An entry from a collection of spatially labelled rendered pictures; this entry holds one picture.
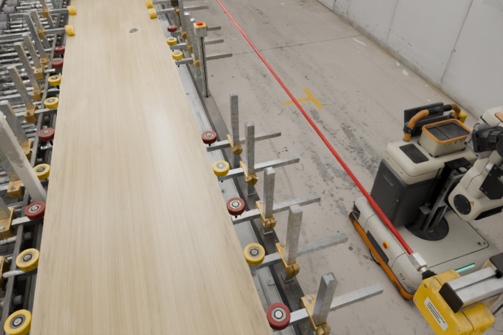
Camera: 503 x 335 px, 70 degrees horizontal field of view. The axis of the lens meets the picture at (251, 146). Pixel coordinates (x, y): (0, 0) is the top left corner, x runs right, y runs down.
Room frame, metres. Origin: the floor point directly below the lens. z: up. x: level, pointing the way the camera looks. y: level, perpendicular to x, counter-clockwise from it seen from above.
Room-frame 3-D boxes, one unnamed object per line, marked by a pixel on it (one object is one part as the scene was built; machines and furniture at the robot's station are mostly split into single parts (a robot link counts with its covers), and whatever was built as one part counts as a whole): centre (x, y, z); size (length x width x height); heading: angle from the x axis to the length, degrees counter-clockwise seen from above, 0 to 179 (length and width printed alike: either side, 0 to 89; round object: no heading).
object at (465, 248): (1.40, -1.08, 0.16); 0.67 x 0.64 x 0.25; 19
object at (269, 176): (1.02, -0.07, 0.87); 0.04 x 0.04 x 0.48; 19
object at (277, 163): (1.32, -0.04, 0.83); 0.43 x 0.03 x 0.04; 109
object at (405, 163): (1.49, -1.05, 0.59); 0.55 x 0.34 x 0.83; 109
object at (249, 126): (1.26, 0.01, 0.93); 0.04 x 0.04 x 0.48; 19
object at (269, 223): (1.04, -0.06, 0.80); 0.14 x 0.06 x 0.05; 19
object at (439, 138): (1.51, -1.05, 0.87); 0.23 x 0.15 x 0.11; 109
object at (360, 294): (0.61, -0.28, 0.83); 0.43 x 0.03 x 0.04; 109
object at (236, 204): (1.02, 0.07, 0.85); 0.08 x 0.08 x 0.11
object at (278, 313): (0.54, -0.09, 0.85); 0.08 x 0.08 x 0.11
